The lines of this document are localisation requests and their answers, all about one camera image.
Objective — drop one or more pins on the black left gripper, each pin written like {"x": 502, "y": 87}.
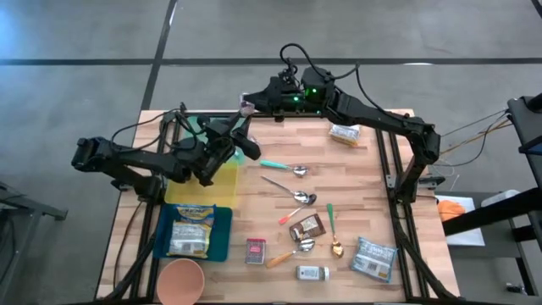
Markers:
{"x": 211, "y": 159}

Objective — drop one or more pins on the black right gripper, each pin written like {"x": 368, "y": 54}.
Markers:
{"x": 283, "y": 97}

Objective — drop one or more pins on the yellow Maruchan ramen packet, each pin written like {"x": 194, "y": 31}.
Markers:
{"x": 195, "y": 212}
{"x": 345, "y": 134}
{"x": 190, "y": 239}

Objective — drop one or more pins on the plain metal spoon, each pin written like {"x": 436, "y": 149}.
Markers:
{"x": 301, "y": 196}

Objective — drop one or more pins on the brown seasoning mix packet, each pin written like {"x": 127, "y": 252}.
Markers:
{"x": 307, "y": 228}

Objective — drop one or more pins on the blue grey ramen packet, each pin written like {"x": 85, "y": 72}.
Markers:
{"x": 373, "y": 259}

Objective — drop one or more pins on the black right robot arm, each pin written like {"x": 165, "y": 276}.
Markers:
{"x": 381, "y": 120}

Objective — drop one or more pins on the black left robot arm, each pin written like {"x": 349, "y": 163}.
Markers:
{"x": 127, "y": 156}

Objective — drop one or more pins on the teal green plastic bin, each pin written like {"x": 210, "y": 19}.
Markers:
{"x": 239, "y": 157}

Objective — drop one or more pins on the yellow plastic bin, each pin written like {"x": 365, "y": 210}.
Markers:
{"x": 220, "y": 190}

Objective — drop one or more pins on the blue plastic bin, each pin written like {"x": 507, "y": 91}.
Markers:
{"x": 222, "y": 237}

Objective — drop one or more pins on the red spice box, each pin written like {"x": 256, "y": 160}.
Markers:
{"x": 255, "y": 251}

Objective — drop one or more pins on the peach plastic bowl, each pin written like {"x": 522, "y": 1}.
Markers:
{"x": 180, "y": 281}

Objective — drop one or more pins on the orange cloth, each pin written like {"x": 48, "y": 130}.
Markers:
{"x": 451, "y": 210}

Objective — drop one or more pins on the black metal stand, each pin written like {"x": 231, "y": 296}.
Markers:
{"x": 17, "y": 199}

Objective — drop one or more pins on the white paper sheet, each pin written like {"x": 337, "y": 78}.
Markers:
{"x": 466, "y": 237}

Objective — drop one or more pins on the black metal beam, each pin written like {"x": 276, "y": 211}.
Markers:
{"x": 487, "y": 214}

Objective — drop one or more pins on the white plastic container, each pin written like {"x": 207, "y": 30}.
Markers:
{"x": 499, "y": 197}

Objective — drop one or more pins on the small black device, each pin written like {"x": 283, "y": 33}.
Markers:
{"x": 516, "y": 289}

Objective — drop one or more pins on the black table frame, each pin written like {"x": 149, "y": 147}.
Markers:
{"x": 147, "y": 229}

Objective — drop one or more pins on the grey metal bracket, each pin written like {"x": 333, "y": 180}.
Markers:
{"x": 390, "y": 181}

